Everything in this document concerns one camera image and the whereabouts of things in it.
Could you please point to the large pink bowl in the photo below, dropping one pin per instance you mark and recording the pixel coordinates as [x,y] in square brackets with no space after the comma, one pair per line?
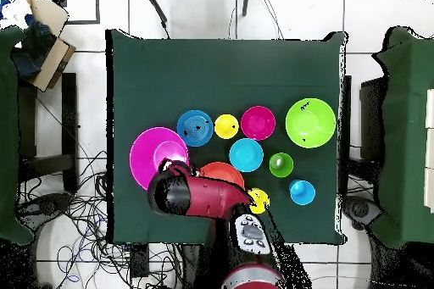
[145,156]

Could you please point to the dark blue bowl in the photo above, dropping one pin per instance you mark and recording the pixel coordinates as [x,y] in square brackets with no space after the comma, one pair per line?
[200,138]

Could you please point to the short yellow cup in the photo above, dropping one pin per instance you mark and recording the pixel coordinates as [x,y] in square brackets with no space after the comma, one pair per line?
[225,128]

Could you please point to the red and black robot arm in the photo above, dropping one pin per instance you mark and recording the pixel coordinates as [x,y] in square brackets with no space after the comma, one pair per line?
[210,197]

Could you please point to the stack of white boxes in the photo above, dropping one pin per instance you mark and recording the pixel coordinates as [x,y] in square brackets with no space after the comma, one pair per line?
[430,150]

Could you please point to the orange bowl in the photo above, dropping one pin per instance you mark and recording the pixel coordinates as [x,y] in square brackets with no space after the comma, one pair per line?
[223,170]

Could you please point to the small light blue bowl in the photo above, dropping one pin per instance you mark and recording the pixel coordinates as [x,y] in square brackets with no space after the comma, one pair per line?
[245,155]

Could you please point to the small red bowl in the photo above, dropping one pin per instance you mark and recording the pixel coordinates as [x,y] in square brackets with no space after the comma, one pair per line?
[257,123]

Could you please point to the tall yellow cup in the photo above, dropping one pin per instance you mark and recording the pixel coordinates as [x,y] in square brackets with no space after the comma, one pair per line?
[262,201]

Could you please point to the dark green table cloth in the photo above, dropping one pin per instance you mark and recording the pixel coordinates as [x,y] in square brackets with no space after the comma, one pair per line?
[220,82]

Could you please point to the green cup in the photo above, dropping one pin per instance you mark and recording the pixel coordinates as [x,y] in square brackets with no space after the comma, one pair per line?
[286,167]

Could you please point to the blue cup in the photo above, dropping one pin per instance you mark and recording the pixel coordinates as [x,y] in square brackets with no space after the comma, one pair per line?
[305,195]

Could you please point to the large green bowl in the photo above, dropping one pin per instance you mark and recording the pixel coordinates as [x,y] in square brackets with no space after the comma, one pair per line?
[310,123]

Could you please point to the black chair base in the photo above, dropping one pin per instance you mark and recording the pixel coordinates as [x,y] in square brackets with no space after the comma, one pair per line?
[44,206]
[361,209]

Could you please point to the black tripod leg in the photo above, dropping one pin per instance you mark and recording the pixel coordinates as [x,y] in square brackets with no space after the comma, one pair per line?
[155,5]
[246,1]

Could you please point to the cardboard box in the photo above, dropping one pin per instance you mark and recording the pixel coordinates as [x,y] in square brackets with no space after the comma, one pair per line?
[51,62]

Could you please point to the green cloth side table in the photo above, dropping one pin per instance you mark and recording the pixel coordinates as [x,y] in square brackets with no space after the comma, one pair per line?
[407,133]
[6,133]

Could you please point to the dark blue cloth bag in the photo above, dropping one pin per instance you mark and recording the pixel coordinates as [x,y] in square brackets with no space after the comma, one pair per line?
[34,51]

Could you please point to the black bench frame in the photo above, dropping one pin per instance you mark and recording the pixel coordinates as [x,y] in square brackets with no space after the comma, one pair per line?
[69,116]

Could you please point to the black square frame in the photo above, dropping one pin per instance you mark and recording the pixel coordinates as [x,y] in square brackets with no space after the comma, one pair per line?
[84,22]

